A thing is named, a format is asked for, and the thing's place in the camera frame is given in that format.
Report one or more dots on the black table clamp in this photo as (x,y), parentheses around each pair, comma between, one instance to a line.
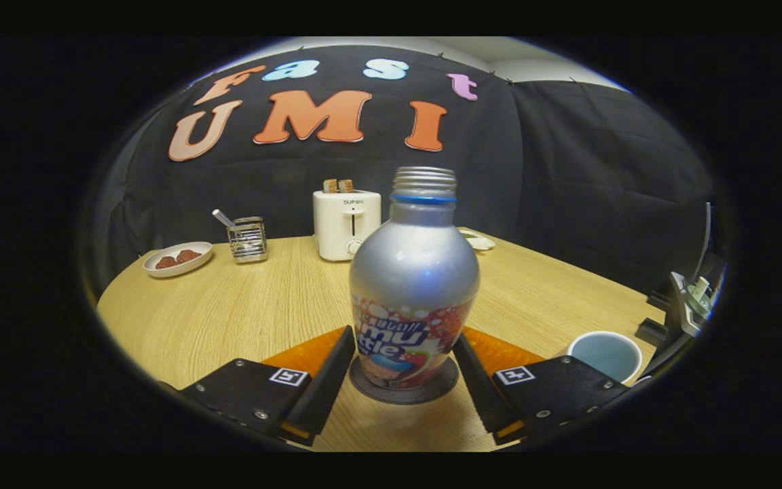
(658,300)
(652,331)

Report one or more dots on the brown food piece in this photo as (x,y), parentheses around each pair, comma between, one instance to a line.
(189,256)
(165,262)

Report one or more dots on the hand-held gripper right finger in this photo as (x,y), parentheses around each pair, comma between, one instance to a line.
(479,390)

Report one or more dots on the white plate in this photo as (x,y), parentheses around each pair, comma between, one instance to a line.
(160,272)

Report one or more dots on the white cup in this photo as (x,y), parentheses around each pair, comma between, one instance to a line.
(605,353)

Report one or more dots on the brown round coaster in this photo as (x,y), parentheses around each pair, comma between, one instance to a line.
(404,397)

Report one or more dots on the black backdrop cloth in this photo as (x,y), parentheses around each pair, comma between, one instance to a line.
(567,170)

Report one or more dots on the white toaster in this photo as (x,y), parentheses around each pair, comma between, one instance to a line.
(337,231)

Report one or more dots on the small white tray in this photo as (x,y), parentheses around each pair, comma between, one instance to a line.
(480,242)

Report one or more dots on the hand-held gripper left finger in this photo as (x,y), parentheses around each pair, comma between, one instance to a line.
(330,387)

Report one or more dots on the wooden table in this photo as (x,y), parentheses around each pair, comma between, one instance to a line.
(262,305)

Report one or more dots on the silver juice bottle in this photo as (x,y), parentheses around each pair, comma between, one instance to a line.
(415,272)

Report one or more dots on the toast slice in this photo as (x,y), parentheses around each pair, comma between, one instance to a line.
(346,186)
(330,186)

